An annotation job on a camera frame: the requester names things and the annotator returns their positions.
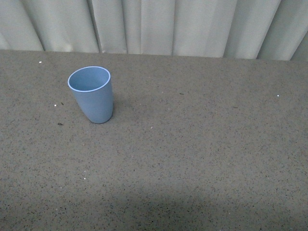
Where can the blue plastic cup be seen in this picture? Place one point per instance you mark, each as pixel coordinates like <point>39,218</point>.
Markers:
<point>92,89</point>

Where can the white pleated curtain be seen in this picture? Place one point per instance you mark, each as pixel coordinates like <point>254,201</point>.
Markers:
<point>249,29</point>

